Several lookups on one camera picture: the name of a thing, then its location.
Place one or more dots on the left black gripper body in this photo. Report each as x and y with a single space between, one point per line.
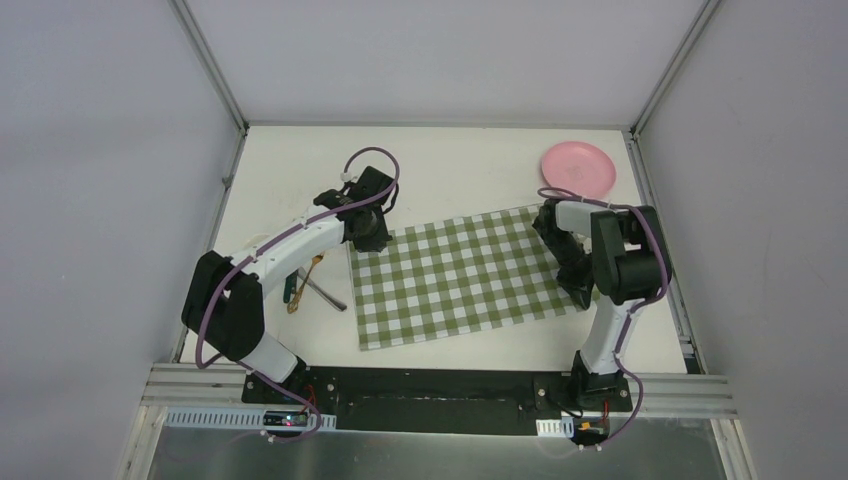
371 235

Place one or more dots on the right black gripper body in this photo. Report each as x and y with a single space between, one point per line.
577 262

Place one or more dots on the silver knife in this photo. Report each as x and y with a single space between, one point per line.
334 302

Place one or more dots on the pink plate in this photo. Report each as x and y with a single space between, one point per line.
579 167

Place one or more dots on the gold fork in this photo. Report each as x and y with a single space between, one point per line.
295 300

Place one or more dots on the green checkered cloth napkin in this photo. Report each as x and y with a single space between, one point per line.
455 277

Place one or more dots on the light blue mug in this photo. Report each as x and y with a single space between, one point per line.
257 240

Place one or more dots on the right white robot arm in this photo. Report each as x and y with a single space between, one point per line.
611 258

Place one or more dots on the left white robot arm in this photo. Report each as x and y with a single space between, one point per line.
225 301

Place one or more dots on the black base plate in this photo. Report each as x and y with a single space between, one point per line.
469 402

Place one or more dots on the aluminium frame rail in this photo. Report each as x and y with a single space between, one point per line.
177 384

